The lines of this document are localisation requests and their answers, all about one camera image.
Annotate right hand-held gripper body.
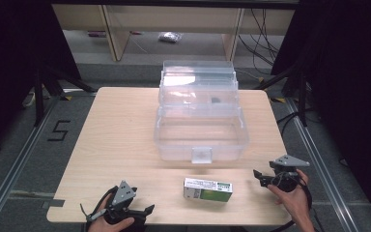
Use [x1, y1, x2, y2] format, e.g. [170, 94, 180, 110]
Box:
[265, 154, 311, 193]

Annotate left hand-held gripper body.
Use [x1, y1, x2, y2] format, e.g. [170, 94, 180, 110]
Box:
[103, 180, 138, 225]

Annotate green and white carton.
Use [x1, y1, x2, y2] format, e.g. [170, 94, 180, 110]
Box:
[183, 177, 234, 203]

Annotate clear plastic storage box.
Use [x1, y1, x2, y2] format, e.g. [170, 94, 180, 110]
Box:
[154, 59, 250, 164]

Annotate person's left hand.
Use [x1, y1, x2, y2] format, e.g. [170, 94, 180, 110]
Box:
[87, 202, 136, 232]

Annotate person's right hand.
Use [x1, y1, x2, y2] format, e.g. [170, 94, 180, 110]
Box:
[267, 169, 311, 224]

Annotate black metal stand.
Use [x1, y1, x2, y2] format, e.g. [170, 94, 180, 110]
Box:
[253, 63, 311, 128]
[33, 63, 99, 128]

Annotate dark curtain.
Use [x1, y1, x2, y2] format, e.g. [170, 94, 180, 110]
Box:
[0, 0, 82, 161]
[270, 0, 371, 230]

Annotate crumpled clear plastic bag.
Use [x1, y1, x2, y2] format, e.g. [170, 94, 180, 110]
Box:
[157, 31, 184, 44]

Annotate pink flat item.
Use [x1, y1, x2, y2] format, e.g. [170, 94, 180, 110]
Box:
[87, 30, 107, 39]

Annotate light wooden shelf unit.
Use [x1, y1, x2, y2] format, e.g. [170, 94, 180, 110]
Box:
[51, 3, 296, 62]

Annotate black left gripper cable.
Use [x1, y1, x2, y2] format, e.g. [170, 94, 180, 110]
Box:
[79, 186, 119, 223]

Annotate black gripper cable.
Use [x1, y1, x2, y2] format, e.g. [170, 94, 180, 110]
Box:
[271, 171, 317, 232]
[79, 186, 119, 223]

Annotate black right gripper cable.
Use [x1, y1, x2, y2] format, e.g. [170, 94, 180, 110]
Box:
[271, 171, 317, 232]

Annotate aluminium floor rail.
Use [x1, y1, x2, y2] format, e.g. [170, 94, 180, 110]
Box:
[0, 95, 62, 232]
[284, 97, 359, 232]

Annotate black floor cable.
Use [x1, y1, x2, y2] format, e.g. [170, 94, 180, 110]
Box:
[275, 108, 307, 136]

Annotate black hanging cables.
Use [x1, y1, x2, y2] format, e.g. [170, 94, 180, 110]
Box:
[237, 8, 282, 67]

